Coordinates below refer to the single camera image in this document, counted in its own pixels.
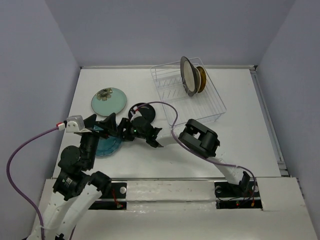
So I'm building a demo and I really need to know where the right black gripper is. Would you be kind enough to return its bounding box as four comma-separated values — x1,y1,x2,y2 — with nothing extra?
115,117,148,141

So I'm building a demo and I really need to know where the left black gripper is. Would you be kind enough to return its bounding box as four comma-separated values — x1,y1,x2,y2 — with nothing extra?
80,111,118,168

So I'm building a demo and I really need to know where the dark teal scalloped plate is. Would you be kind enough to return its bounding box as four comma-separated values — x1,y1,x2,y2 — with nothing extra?
94,124,123,158

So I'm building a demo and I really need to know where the light green flower plate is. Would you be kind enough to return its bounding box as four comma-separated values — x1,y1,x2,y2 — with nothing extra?
91,87,127,117

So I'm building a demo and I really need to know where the black round plate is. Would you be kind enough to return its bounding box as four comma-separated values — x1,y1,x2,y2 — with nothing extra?
128,102,156,124

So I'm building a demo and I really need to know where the large dark rimmed plate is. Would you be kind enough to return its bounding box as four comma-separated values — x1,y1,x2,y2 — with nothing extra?
180,56,198,97

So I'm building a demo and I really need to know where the yellow patterned plate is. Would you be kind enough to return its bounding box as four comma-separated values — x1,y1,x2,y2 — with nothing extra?
197,66,207,93

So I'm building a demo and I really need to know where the cream plate with black marks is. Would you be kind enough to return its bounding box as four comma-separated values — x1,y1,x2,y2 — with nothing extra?
195,66,202,93

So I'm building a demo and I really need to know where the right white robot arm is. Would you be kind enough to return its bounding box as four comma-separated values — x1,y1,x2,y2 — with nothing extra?
116,116,254,196

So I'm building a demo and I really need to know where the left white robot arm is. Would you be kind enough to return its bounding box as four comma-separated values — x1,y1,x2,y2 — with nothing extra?
28,113,117,240

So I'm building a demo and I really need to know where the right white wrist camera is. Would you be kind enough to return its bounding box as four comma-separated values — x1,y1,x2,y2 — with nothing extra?
130,106,142,122

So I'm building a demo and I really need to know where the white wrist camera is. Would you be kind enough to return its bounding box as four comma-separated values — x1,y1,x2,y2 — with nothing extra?
130,106,142,122
65,115,85,133

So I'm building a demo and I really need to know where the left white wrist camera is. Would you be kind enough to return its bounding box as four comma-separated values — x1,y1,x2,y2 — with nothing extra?
65,115,85,133

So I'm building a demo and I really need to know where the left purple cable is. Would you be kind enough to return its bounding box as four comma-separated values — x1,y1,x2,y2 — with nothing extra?
5,122,76,240

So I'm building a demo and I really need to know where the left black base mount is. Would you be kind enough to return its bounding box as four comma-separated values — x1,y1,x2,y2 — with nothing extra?
89,182,127,211

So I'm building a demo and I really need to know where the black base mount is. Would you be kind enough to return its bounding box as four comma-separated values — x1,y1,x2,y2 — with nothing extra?
214,181,263,210
89,182,127,211

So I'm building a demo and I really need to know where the white wire dish rack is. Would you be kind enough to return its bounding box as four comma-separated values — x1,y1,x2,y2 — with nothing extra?
150,57,227,127

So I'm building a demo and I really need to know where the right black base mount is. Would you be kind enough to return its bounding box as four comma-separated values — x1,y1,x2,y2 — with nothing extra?
214,181,263,210

